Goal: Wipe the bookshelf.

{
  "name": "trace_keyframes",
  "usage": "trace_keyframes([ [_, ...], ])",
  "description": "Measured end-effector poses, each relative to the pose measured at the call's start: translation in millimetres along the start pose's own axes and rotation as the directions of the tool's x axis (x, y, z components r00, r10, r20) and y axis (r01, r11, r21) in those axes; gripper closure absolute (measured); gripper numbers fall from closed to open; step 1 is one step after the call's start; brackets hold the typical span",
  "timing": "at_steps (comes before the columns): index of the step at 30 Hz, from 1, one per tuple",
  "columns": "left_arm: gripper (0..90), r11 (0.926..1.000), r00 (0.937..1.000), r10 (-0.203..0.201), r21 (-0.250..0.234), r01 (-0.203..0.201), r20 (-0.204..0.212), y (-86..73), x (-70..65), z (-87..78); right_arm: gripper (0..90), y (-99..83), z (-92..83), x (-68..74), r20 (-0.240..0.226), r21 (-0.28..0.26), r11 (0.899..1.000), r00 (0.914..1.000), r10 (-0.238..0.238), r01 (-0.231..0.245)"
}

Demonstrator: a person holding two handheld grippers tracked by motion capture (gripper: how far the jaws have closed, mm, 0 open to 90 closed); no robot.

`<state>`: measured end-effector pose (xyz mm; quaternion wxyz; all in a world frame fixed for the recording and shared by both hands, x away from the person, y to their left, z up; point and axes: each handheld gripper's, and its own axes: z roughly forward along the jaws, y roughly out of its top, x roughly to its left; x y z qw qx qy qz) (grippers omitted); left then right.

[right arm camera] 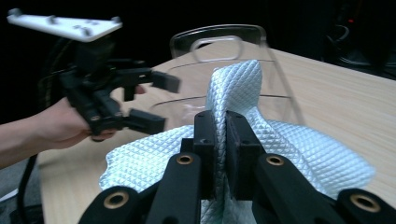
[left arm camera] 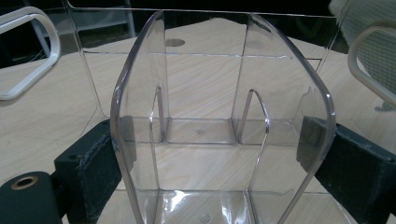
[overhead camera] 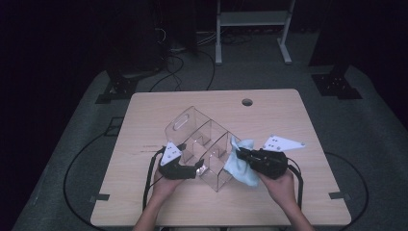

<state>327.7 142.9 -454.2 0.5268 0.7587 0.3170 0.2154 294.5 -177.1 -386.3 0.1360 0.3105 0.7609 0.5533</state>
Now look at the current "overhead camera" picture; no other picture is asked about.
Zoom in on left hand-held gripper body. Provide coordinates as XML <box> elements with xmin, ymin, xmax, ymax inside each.
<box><xmin>158</xmin><ymin>141</ymin><xmax>197</xmax><ymax>181</ymax></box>

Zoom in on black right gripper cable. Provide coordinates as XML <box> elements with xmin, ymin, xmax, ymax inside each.
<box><xmin>286</xmin><ymin>158</ymin><xmax>305</xmax><ymax>210</ymax></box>

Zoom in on grey tape strip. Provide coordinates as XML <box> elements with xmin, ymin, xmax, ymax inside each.
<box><xmin>89</xmin><ymin>192</ymin><xmax>111</xmax><ymax>204</ymax></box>
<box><xmin>328</xmin><ymin>191</ymin><xmax>352</xmax><ymax>201</ymax></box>

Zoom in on white metal stand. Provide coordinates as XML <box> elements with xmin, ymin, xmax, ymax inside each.
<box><xmin>215</xmin><ymin>0</ymin><xmax>297</xmax><ymax>65</ymax></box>

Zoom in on person's right hand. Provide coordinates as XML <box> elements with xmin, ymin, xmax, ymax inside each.
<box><xmin>259</xmin><ymin>168</ymin><xmax>298</xmax><ymax>210</ymax></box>

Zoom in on black stand base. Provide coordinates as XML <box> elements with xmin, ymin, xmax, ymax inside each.
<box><xmin>310</xmin><ymin>62</ymin><xmax>364</xmax><ymax>101</ymax></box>
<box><xmin>94</xmin><ymin>68</ymin><xmax>140</xmax><ymax>105</ymax></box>

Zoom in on light blue quilted cloth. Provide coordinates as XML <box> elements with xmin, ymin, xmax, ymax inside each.
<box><xmin>222</xmin><ymin>135</ymin><xmax>261</xmax><ymax>188</ymax></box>

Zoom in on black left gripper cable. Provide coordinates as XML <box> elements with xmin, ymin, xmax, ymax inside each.
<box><xmin>141</xmin><ymin>145</ymin><xmax>166</xmax><ymax>212</ymax></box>

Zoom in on tangled black floor cables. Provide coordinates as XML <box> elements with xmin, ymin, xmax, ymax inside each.
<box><xmin>148</xmin><ymin>47</ymin><xmax>217</xmax><ymax>93</ymax></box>

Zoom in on black floor cable loop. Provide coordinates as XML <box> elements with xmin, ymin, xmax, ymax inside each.
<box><xmin>63</xmin><ymin>130</ymin><xmax>114</xmax><ymax>231</ymax></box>
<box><xmin>322</xmin><ymin>150</ymin><xmax>370</xmax><ymax>231</ymax></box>

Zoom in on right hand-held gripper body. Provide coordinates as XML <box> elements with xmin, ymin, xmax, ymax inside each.
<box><xmin>247</xmin><ymin>134</ymin><xmax>307</xmax><ymax>181</ymax></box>

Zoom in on clear plastic divided organizer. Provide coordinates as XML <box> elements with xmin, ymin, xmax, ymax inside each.
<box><xmin>164</xmin><ymin>105</ymin><xmax>242</xmax><ymax>193</ymax></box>

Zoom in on person's left hand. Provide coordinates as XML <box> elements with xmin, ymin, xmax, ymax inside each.
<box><xmin>151</xmin><ymin>167</ymin><xmax>185</xmax><ymax>207</ymax></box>

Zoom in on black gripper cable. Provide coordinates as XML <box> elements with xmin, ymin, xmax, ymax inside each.
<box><xmin>286</xmin><ymin>158</ymin><xmax>305</xmax><ymax>210</ymax></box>
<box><xmin>141</xmin><ymin>145</ymin><xmax>166</xmax><ymax>212</ymax></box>

